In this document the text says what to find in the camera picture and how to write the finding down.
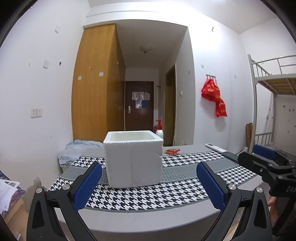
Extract person right hand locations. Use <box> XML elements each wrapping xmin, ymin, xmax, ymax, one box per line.
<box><xmin>267</xmin><ymin>196</ymin><xmax>278</xmax><ymax>226</ymax></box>

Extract wooden planks leaning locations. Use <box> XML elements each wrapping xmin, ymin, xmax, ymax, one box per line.
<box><xmin>245</xmin><ymin>123</ymin><xmax>253</xmax><ymax>150</ymax></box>

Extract black smartphone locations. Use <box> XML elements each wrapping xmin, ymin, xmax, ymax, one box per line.
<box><xmin>222</xmin><ymin>151</ymin><xmax>239</xmax><ymax>164</ymax></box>

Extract white remote control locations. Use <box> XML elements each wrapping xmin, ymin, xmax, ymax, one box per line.
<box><xmin>205</xmin><ymin>143</ymin><xmax>227</xmax><ymax>154</ymax></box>

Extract houndstooth table mat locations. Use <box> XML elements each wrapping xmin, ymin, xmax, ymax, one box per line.
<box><xmin>49</xmin><ymin>151</ymin><xmax>256</xmax><ymax>212</ymax></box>

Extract light blue crumpled cloth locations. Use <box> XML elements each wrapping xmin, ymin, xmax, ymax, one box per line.
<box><xmin>57</xmin><ymin>139</ymin><xmax>103</xmax><ymax>168</ymax></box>

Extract red plastic bag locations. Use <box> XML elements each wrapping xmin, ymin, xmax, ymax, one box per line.
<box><xmin>201</xmin><ymin>77</ymin><xmax>227</xmax><ymax>118</ymax></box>

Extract red snack packet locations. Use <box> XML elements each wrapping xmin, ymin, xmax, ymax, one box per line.
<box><xmin>164</xmin><ymin>149</ymin><xmax>181</xmax><ymax>156</ymax></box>

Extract metal bunk bed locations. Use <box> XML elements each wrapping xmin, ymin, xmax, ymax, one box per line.
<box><xmin>247</xmin><ymin>55</ymin><xmax>295</xmax><ymax>154</ymax></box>

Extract white styrofoam box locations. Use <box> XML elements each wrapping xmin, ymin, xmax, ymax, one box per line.
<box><xmin>103</xmin><ymin>131</ymin><xmax>164</xmax><ymax>188</ymax></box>

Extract white pump lotion bottle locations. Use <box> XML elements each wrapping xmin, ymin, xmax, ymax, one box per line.
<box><xmin>155</xmin><ymin>120</ymin><xmax>164</xmax><ymax>138</ymax></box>

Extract wooden wardrobe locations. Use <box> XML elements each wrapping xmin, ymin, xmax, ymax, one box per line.
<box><xmin>71</xmin><ymin>24</ymin><xmax>125</xmax><ymax>142</ymax></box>

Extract dark brown entrance door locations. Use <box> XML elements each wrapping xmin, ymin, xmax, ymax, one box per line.
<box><xmin>125</xmin><ymin>81</ymin><xmax>154</xmax><ymax>131</ymax></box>

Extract ceiling lamp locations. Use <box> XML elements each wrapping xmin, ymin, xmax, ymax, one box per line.
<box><xmin>140</xmin><ymin>45</ymin><xmax>152</xmax><ymax>54</ymax></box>

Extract wall hook rack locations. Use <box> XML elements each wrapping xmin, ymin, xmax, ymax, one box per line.
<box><xmin>206</xmin><ymin>74</ymin><xmax>217</xmax><ymax>82</ymax></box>

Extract wooden side door frame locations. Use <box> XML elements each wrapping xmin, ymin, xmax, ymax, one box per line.
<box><xmin>164</xmin><ymin>65</ymin><xmax>176</xmax><ymax>146</ymax></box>

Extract wall switch panel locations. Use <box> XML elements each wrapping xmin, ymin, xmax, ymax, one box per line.
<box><xmin>30</xmin><ymin>108</ymin><xmax>43</xmax><ymax>118</ymax></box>

